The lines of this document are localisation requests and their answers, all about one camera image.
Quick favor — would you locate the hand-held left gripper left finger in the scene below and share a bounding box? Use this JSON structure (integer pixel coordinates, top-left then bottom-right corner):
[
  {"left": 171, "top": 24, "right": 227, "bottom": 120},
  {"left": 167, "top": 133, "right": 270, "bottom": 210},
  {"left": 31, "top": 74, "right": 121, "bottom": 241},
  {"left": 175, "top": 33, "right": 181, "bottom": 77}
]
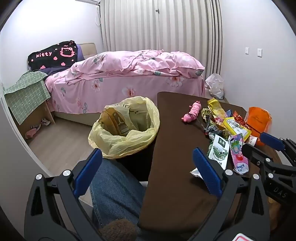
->
[{"left": 24, "top": 148, "right": 103, "bottom": 241}]

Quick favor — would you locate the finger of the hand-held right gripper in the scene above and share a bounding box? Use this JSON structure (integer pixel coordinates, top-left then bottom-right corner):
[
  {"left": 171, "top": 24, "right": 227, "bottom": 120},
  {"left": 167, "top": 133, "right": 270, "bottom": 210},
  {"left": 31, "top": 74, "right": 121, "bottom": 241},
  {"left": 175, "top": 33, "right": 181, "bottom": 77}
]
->
[
  {"left": 242, "top": 143, "right": 296, "bottom": 180},
  {"left": 259, "top": 132, "right": 296, "bottom": 163}
]

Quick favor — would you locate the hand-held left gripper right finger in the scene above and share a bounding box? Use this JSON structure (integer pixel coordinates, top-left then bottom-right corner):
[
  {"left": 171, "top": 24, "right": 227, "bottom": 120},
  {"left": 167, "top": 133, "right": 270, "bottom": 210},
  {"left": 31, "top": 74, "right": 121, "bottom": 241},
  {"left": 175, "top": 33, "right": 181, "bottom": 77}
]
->
[{"left": 192, "top": 148, "right": 271, "bottom": 241}]

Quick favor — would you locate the pink cartoon snack packet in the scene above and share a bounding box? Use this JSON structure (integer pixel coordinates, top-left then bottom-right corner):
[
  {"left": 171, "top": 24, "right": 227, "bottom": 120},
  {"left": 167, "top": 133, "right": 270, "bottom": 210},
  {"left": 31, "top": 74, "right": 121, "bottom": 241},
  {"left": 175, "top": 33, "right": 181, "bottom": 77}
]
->
[{"left": 228, "top": 134, "right": 250, "bottom": 175}]

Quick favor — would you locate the yellow white snack packet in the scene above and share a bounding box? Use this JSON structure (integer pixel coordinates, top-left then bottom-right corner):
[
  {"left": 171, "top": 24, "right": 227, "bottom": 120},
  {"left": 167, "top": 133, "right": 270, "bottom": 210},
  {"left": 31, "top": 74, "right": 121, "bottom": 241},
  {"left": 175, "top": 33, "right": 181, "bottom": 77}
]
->
[{"left": 222, "top": 117, "right": 252, "bottom": 141}]

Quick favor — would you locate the yellow bag lined trash bin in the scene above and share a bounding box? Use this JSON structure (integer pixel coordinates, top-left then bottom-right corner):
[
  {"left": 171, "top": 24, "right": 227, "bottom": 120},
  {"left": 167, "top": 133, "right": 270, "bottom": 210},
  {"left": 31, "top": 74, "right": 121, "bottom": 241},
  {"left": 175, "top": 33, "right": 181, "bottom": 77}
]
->
[{"left": 88, "top": 96, "right": 160, "bottom": 159}]

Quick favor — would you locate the red gold snack packet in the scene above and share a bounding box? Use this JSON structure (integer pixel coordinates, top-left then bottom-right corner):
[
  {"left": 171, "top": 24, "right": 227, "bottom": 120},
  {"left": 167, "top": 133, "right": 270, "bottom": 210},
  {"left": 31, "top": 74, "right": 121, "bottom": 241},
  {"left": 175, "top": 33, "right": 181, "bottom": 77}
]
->
[{"left": 232, "top": 111, "right": 249, "bottom": 127}]

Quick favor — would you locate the person's left forearm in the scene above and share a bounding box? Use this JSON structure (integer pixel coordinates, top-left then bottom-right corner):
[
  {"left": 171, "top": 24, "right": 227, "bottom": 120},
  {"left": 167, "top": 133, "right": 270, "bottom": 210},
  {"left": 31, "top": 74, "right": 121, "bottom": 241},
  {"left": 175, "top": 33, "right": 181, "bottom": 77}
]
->
[{"left": 99, "top": 219, "right": 138, "bottom": 241}]

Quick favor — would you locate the white paper scrap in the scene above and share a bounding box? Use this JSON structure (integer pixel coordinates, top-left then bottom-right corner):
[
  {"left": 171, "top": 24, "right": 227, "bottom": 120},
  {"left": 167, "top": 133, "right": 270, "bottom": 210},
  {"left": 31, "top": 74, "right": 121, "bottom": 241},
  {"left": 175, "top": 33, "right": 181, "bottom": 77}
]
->
[{"left": 190, "top": 168, "right": 204, "bottom": 179}]

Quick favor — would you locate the green white milk carton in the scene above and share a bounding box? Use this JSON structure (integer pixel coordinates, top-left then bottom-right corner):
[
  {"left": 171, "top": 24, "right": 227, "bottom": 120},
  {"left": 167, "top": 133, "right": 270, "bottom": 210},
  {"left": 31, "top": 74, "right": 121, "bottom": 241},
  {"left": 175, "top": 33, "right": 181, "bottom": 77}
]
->
[{"left": 207, "top": 134, "right": 230, "bottom": 169}]

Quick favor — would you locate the orange plastic bag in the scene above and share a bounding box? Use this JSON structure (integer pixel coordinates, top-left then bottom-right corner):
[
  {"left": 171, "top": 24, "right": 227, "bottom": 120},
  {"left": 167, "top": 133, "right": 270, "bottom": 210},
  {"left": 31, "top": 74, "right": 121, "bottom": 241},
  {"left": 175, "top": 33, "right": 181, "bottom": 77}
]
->
[{"left": 244, "top": 107, "right": 273, "bottom": 146}]

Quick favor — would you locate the dark crumpled wrapper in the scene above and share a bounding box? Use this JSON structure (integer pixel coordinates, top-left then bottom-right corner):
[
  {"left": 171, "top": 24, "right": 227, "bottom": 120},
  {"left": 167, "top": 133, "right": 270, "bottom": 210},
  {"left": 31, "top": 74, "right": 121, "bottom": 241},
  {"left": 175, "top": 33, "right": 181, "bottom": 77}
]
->
[{"left": 201, "top": 123, "right": 229, "bottom": 139}]

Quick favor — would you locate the person's jeans leg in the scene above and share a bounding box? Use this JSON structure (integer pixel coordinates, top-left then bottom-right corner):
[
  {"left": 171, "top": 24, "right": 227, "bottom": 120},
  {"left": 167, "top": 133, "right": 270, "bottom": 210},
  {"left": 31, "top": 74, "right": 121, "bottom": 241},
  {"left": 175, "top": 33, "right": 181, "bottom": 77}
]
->
[{"left": 89, "top": 159, "right": 148, "bottom": 232}]

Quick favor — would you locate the beige bed base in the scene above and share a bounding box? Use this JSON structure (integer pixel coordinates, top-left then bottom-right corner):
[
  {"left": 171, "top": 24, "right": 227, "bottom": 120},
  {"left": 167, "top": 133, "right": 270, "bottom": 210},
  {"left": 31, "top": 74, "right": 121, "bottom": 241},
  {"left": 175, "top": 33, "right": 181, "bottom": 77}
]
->
[{"left": 54, "top": 111, "right": 102, "bottom": 127}]

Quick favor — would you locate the olive crumpled wrapper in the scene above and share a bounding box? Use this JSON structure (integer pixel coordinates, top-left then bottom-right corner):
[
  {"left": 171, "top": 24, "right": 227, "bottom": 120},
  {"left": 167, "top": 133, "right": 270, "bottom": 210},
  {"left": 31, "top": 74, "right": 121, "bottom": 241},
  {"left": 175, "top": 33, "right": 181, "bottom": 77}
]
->
[{"left": 201, "top": 108, "right": 215, "bottom": 122}]

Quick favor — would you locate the pink toy caterpillar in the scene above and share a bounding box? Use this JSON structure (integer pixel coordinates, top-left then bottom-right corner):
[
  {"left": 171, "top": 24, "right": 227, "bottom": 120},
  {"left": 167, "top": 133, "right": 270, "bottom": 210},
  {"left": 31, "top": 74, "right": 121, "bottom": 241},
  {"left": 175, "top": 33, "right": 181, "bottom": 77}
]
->
[{"left": 181, "top": 100, "right": 202, "bottom": 123}]

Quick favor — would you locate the yellow foil snack wrapper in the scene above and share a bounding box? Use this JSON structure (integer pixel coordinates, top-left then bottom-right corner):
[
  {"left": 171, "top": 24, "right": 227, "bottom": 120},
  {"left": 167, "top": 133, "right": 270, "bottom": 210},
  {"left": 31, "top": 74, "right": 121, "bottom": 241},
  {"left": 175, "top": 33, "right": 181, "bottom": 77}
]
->
[{"left": 207, "top": 98, "right": 228, "bottom": 121}]

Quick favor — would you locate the pink plush slipper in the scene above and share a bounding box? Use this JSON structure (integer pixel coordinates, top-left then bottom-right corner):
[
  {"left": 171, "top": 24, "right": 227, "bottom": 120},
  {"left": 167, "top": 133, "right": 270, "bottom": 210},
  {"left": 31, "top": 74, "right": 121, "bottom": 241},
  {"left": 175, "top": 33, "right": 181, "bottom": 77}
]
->
[{"left": 25, "top": 126, "right": 41, "bottom": 139}]

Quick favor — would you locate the wooden nightstand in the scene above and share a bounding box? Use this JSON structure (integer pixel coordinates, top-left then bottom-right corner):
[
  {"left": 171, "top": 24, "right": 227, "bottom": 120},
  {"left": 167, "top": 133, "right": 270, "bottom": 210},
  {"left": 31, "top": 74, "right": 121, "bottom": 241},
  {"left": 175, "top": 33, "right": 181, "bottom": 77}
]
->
[{"left": 8, "top": 100, "right": 56, "bottom": 139}]

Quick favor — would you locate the pink floral bedsheet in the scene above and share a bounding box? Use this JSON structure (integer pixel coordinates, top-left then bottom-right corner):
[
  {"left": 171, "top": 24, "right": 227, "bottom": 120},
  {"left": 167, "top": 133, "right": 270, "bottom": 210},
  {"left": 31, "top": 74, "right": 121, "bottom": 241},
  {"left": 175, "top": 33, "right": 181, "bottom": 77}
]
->
[{"left": 44, "top": 70, "right": 206, "bottom": 115}]

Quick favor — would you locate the white plastic bag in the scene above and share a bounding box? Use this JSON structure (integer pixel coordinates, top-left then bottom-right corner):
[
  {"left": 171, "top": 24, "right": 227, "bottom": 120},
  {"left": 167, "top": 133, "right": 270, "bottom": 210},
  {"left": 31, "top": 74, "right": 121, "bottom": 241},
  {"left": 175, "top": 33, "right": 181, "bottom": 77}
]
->
[{"left": 205, "top": 73, "right": 225, "bottom": 100}]

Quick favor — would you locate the green checked cloth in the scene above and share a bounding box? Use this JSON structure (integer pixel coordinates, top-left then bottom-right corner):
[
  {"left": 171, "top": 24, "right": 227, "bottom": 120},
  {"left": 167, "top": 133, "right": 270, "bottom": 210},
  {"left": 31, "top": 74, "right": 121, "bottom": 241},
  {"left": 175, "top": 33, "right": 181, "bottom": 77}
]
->
[{"left": 3, "top": 71, "right": 51, "bottom": 124}]

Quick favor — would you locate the black printed blanket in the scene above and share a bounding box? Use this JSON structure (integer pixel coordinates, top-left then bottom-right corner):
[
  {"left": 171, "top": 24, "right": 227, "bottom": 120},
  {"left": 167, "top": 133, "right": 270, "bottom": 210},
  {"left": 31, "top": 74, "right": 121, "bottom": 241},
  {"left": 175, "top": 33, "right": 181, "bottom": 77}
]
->
[{"left": 28, "top": 40, "right": 78, "bottom": 71}]

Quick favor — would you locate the beige headboard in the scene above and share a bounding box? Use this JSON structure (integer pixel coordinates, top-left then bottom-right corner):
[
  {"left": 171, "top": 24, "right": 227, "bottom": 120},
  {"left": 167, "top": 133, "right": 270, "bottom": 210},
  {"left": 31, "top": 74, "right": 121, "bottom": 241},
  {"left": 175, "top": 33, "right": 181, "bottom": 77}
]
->
[{"left": 80, "top": 42, "right": 97, "bottom": 59}]

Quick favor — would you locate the white pleated curtain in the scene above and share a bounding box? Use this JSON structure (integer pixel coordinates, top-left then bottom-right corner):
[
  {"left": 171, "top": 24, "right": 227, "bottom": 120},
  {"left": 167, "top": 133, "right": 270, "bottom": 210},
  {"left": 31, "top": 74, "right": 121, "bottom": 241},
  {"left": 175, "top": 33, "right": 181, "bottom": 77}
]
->
[{"left": 100, "top": 0, "right": 222, "bottom": 77}]

